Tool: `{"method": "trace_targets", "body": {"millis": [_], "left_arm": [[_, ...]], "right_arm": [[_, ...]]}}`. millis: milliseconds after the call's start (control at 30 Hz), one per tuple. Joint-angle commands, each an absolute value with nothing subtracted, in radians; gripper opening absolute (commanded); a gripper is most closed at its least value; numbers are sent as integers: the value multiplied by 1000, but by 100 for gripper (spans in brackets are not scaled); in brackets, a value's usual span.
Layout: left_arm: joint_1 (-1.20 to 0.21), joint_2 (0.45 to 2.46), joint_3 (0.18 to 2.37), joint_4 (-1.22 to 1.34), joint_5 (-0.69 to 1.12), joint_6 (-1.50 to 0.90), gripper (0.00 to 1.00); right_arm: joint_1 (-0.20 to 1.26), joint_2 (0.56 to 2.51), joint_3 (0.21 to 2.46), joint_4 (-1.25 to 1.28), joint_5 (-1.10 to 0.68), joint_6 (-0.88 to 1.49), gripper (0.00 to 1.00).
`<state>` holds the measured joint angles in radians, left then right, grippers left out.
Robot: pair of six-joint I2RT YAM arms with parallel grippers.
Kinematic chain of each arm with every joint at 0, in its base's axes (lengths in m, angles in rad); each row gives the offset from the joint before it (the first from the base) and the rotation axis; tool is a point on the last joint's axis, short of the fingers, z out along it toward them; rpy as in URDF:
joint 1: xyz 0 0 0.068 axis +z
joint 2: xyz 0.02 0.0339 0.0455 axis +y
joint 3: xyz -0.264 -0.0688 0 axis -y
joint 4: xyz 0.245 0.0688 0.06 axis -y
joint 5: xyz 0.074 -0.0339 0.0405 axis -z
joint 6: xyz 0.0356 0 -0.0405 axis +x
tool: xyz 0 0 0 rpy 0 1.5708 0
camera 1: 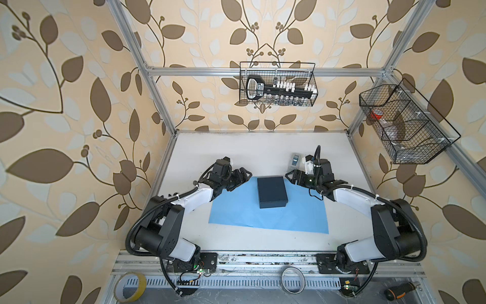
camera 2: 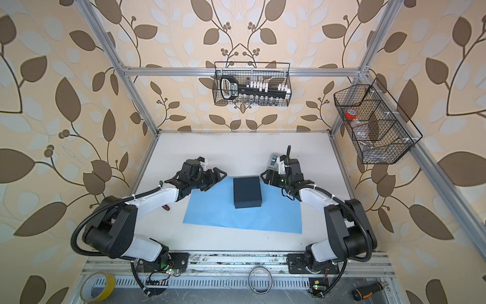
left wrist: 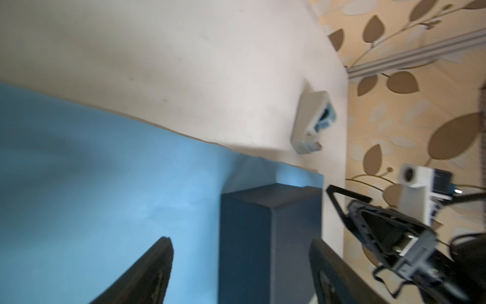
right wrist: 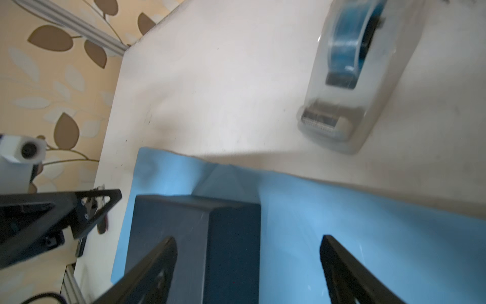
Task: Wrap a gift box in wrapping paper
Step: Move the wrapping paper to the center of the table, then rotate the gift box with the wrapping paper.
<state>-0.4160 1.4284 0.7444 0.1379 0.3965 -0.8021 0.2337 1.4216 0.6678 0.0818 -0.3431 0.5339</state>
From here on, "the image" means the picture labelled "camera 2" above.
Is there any wall wire basket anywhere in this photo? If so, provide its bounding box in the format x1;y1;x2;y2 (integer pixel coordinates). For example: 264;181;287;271
334;79;423;165
212;60;292;107

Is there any right wall wire basket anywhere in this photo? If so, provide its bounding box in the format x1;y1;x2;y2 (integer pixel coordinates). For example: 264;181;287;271
334;79;423;165

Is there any red capped plastic bottle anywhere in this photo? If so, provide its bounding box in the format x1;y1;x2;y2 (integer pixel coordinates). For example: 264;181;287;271
345;108;359;125

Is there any blue wrapping paper sheet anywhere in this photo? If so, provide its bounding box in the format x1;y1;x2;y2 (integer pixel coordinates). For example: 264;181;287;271
183;177;302;234

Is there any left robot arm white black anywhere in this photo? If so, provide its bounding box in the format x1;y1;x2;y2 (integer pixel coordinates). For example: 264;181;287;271
70;157;227;262

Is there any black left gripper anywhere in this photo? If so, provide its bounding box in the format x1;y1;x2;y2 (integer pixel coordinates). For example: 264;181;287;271
189;168;228;191

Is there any grey tape dispenser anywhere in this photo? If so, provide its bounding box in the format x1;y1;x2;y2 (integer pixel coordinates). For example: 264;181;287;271
268;153;280;171

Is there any orange black screwdriver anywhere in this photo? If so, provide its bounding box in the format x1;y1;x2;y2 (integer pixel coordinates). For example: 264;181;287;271
351;282;387;301

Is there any black tool set in basket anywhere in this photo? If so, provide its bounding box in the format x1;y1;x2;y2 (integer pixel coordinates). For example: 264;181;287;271
219;75;292;101

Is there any yellow tape roll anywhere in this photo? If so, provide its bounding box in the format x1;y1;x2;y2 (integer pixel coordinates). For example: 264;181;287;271
80;272;116;303

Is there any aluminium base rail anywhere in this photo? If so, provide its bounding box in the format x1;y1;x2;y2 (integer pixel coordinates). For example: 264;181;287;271
81;250;396;276

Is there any grey ring on rail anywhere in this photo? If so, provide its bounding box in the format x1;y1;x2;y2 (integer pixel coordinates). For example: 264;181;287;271
248;265;273;295

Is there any back wall wire basket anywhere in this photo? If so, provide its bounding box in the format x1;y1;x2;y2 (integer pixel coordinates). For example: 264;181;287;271
212;60;292;107

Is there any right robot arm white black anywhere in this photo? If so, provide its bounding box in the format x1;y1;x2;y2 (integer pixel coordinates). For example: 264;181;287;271
260;155;377;273

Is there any dark navy gift box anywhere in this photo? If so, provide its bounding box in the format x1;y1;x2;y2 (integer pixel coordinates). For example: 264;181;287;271
233;176;263;209

